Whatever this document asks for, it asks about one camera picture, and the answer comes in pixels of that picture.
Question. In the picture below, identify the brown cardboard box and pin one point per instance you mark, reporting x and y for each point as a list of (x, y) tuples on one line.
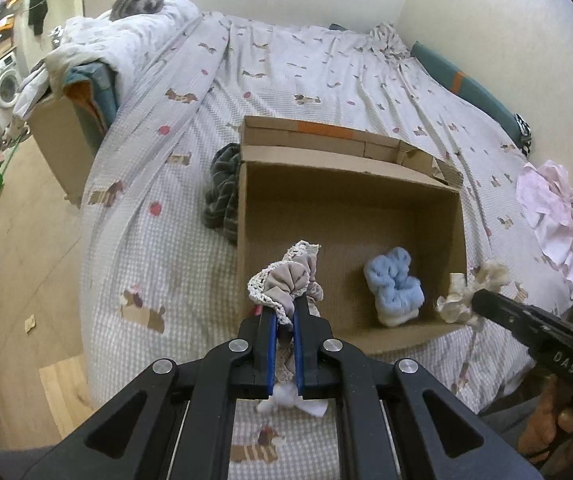
[(346, 225)]

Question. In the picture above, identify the grey striped plush cushion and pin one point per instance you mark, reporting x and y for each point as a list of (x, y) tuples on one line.
[(136, 1)]

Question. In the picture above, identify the person's right hand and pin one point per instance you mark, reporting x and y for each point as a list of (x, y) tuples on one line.
[(546, 430)]

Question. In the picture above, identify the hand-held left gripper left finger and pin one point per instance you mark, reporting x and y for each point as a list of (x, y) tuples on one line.
[(269, 350)]

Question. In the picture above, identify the grey lace-trimmed scrunchie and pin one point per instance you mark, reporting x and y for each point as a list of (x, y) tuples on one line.
[(291, 272)]

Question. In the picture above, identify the paper scrap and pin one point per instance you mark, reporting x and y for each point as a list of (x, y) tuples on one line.
[(30, 324)]

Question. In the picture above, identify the teal pillow with orange stripe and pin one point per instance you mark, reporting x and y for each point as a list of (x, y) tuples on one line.
[(466, 85)]

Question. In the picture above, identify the teal and orange blanket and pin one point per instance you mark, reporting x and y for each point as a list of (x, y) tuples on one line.
[(91, 92)]

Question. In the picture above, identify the cream fluffy scrunchie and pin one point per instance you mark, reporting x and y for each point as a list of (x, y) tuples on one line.
[(459, 300)]

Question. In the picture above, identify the black hanging cloth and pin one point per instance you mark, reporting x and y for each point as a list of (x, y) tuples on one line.
[(38, 10)]

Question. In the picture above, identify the dark striped cloth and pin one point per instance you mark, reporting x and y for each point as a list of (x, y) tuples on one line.
[(221, 190)]

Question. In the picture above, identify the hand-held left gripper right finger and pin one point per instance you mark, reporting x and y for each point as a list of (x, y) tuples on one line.
[(300, 355)]

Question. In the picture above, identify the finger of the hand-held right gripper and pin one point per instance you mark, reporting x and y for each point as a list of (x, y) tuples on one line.
[(506, 312)]

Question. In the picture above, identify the pink crumpled cloth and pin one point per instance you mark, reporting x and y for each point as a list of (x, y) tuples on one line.
[(549, 205)]

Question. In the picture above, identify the crumpled patterned cloth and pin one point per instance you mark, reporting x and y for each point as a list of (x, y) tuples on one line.
[(389, 40)]

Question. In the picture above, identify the light blue fluffy scrunchie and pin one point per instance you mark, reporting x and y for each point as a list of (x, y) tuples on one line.
[(394, 287)]

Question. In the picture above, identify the white dog-print duvet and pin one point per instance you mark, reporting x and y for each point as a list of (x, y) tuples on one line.
[(131, 40)]

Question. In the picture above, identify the wooden bed side panel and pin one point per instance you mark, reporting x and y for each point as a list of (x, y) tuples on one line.
[(64, 145)]

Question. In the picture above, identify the black and white patterned pouch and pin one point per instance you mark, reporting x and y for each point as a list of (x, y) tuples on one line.
[(523, 132)]

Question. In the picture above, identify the bed with dog-print sheet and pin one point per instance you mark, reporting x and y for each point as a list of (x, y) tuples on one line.
[(316, 80)]

